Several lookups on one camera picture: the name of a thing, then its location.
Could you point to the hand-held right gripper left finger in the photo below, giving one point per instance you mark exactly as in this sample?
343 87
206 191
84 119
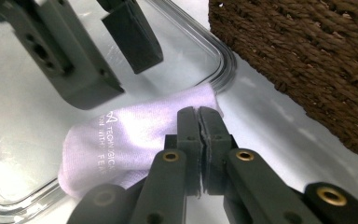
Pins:
183 161

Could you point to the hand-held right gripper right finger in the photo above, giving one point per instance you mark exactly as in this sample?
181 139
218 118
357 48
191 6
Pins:
220 161

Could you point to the purple sock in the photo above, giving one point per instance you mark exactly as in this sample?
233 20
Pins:
121 146

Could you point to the clear plastic box lid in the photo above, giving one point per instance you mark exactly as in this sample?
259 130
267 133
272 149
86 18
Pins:
18 124

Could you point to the brown woven basket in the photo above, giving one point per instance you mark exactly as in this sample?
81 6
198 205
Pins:
307 62

